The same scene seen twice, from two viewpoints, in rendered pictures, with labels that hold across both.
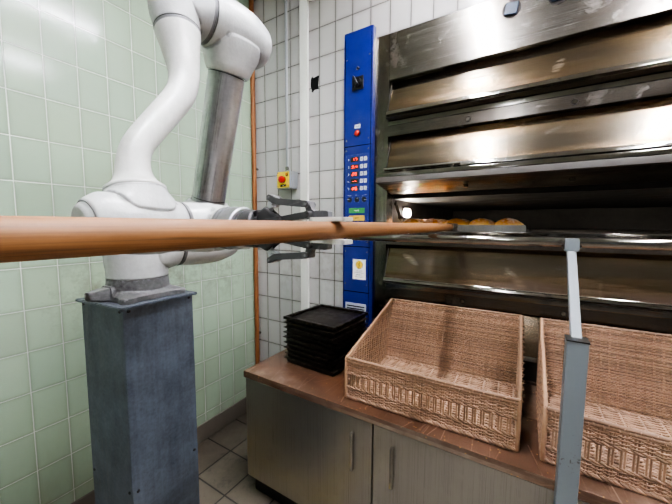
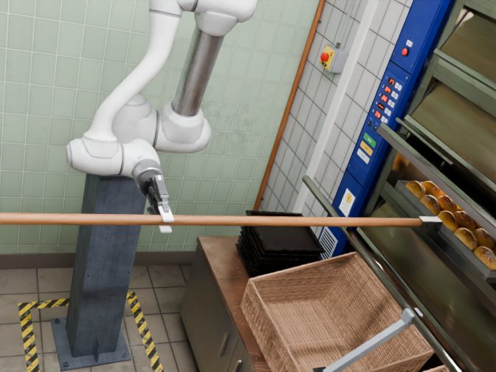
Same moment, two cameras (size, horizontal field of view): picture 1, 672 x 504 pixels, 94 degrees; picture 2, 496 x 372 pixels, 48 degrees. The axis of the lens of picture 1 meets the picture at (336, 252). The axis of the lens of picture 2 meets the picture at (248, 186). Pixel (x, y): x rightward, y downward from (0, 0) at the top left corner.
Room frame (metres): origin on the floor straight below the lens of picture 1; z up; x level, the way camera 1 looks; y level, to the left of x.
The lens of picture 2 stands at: (-0.50, -0.81, 2.09)
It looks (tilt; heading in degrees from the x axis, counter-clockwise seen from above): 29 degrees down; 30
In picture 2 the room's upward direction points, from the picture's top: 17 degrees clockwise
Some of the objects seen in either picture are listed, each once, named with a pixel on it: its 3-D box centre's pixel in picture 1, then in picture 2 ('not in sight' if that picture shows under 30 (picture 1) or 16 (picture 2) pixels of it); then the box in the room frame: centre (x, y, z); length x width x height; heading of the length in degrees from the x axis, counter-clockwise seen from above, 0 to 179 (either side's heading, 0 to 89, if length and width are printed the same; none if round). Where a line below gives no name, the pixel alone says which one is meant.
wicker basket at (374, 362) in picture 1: (437, 353); (329, 326); (1.15, -0.39, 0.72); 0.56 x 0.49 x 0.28; 60
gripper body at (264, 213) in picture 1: (263, 228); (153, 189); (0.61, 0.14, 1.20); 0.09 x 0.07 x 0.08; 59
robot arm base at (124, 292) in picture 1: (131, 286); not in sight; (0.87, 0.58, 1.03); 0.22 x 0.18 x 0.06; 153
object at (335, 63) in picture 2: (287, 180); (333, 58); (1.82, 0.28, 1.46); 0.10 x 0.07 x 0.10; 59
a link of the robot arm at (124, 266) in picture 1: (140, 237); (129, 122); (0.90, 0.56, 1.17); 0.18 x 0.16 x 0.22; 141
